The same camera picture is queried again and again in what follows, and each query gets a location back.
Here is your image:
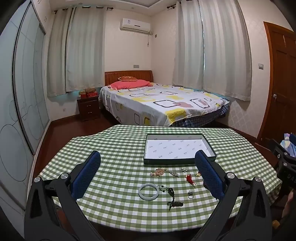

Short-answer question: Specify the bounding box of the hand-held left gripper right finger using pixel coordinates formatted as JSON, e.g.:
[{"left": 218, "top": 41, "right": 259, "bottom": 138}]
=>
[{"left": 191, "top": 150, "right": 273, "bottom": 241}]

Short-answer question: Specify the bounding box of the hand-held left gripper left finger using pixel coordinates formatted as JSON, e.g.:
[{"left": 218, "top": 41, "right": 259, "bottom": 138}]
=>
[{"left": 24, "top": 150, "right": 101, "bottom": 241}]

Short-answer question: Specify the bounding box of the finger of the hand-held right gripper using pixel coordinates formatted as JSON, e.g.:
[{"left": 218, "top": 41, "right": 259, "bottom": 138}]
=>
[{"left": 269, "top": 138, "right": 290, "bottom": 158}]

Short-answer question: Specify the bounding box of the green box with white lining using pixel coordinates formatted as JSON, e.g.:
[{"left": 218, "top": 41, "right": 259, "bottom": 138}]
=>
[{"left": 143, "top": 133, "right": 217, "bottom": 165}]

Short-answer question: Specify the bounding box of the black cord pendant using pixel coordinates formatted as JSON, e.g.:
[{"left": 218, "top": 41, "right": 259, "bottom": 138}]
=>
[{"left": 158, "top": 185, "right": 184, "bottom": 212}]

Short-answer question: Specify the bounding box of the gold chain necklace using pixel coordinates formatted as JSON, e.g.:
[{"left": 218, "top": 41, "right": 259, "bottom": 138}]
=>
[{"left": 150, "top": 169, "right": 167, "bottom": 178}]

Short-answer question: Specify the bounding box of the white jade bangle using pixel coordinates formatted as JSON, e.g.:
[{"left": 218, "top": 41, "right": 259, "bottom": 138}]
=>
[{"left": 138, "top": 184, "right": 160, "bottom": 199}]

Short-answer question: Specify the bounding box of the person's right hand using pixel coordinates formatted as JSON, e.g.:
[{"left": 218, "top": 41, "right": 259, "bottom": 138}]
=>
[{"left": 280, "top": 189, "right": 296, "bottom": 223}]

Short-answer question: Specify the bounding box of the colourful bag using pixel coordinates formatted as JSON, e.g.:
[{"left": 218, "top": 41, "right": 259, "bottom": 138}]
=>
[{"left": 279, "top": 133, "right": 296, "bottom": 158}]

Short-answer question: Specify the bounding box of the red knot pendant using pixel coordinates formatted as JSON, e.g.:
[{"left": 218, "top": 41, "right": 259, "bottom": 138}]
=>
[{"left": 185, "top": 174, "right": 197, "bottom": 186}]

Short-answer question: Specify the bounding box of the green checkered tablecloth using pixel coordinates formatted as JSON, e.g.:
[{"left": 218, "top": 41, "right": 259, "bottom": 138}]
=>
[{"left": 32, "top": 124, "right": 284, "bottom": 233}]

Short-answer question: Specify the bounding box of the blue plaid sheet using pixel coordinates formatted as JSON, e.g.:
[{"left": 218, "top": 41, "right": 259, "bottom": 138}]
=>
[{"left": 171, "top": 105, "right": 230, "bottom": 127}]

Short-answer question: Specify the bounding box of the wooden door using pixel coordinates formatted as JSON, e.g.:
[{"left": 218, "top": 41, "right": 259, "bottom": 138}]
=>
[{"left": 255, "top": 21, "right": 296, "bottom": 145}]

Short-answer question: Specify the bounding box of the dark wooden nightstand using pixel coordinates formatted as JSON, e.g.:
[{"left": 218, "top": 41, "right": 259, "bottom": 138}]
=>
[{"left": 77, "top": 95, "right": 101, "bottom": 122}]

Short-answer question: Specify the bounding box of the patterned white bedsheet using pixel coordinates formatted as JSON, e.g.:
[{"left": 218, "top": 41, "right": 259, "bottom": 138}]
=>
[{"left": 99, "top": 83, "right": 230, "bottom": 127}]

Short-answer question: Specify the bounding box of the pink pillow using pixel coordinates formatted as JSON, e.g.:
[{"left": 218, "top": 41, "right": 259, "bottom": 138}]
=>
[{"left": 107, "top": 79, "right": 154, "bottom": 90}]

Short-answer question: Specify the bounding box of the sliding glass wardrobe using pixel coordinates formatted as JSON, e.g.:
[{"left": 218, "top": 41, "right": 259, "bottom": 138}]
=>
[{"left": 0, "top": 0, "right": 52, "bottom": 210}]

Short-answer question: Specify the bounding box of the wide white curtain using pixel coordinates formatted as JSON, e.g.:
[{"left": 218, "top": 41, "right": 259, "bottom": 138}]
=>
[
  {"left": 198, "top": 0, "right": 252, "bottom": 102},
  {"left": 66, "top": 6, "right": 106, "bottom": 93}
]

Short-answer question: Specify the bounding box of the wooden bed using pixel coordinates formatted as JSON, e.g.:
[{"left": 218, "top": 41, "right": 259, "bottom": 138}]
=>
[{"left": 99, "top": 70, "right": 231, "bottom": 127}]

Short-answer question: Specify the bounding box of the narrow white curtain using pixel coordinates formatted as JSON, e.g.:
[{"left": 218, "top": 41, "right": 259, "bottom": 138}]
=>
[
  {"left": 47, "top": 8, "right": 70, "bottom": 98},
  {"left": 172, "top": 0, "right": 205, "bottom": 90}
]

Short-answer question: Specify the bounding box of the white air conditioner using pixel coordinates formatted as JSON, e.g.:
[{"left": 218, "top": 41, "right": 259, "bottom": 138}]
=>
[{"left": 120, "top": 18, "right": 152, "bottom": 34}]

